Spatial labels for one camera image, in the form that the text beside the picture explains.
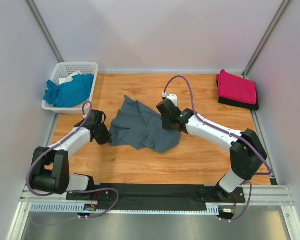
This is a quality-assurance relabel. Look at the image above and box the folded magenta t-shirt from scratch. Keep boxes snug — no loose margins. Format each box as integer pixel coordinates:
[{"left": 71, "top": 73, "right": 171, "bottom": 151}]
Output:
[{"left": 216, "top": 69, "right": 257, "bottom": 105}]

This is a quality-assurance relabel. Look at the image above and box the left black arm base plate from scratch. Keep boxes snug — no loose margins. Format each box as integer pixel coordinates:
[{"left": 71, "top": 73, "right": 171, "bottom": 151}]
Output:
[{"left": 66, "top": 190, "right": 117, "bottom": 202}]

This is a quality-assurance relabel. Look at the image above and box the white t-shirt in basket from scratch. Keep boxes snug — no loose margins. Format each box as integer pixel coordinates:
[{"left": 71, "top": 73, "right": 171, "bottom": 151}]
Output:
[{"left": 58, "top": 71, "right": 82, "bottom": 85}]

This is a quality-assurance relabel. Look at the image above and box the black base cloth strip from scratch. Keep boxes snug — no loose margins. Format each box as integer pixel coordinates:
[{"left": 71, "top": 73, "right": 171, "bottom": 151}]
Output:
[{"left": 99, "top": 183, "right": 207, "bottom": 211}]

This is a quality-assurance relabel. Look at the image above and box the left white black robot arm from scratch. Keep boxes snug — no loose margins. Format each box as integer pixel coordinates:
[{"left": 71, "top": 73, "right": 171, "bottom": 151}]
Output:
[{"left": 26, "top": 110, "right": 112, "bottom": 201}]

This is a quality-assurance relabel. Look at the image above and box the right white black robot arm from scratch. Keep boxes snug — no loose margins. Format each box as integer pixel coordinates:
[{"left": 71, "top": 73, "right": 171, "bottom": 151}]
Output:
[{"left": 156, "top": 97, "right": 272, "bottom": 202}]

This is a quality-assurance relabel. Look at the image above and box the aluminium corner post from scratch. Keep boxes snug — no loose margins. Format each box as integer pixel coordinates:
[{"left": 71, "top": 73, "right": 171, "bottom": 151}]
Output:
[
  {"left": 242, "top": 0, "right": 293, "bottom": 79},
  {"left": 25, "top": 0, "right": 64, "bottom": 63}
]

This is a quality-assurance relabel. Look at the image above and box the grey-blue t-shirt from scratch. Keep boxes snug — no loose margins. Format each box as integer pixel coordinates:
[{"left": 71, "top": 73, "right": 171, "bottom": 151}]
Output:
[{"left": 109, "top": 95, "right": 181, "bottom": 154}]

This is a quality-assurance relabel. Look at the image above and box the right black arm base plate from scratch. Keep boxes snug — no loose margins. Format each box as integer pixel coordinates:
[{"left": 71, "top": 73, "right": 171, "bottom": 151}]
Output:
[{"left": 197, "top": 185, "right": 246, "bottom": 204}]

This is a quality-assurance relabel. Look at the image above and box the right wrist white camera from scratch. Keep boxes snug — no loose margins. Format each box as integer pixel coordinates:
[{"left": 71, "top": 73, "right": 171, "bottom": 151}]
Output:
[{"left": 161, "top": 92, "right": 178, "bottom": 107}]

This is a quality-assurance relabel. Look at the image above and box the white plastic laundry basket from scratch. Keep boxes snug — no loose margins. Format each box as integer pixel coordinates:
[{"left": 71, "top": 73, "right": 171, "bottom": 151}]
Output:
[{"left": 41, "top": 61, "right": 99, "bottom": 114}]

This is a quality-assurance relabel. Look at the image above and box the left aluminium corner post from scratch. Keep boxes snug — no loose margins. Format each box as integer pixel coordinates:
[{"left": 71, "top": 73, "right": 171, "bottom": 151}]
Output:
[{"left": 25, "top": 0, "right": 64, "bottom": 63}]

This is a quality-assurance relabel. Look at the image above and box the teal blue t-shirt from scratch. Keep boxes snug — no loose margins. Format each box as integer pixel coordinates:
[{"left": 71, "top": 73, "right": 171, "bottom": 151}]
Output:
[{"left": 43, "top": 74, "right": 95, "bottom": 108}]

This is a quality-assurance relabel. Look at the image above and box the aluminium front rail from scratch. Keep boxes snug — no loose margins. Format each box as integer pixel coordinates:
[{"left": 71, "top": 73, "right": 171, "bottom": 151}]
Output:
[{"left": 19, "top": 185, "right": 295, "bottom": 207}]

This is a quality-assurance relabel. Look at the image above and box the right aluminium corner post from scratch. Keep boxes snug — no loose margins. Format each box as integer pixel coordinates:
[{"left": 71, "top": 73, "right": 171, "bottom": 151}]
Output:
[{"left": 242, "top": 0, "right": 293, "bottom": 79}]

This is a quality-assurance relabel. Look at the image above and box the white slotted cable duct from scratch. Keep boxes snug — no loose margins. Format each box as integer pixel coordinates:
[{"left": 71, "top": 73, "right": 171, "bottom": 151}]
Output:
[{"left": 29, "top": 202, "right": 219, "bottom": 216}]

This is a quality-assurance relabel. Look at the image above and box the folded black t-shirt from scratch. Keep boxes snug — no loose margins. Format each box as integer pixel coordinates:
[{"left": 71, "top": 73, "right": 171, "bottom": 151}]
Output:
[{"left": 216, "top": 81, "right": 259, "bottom": 111}]

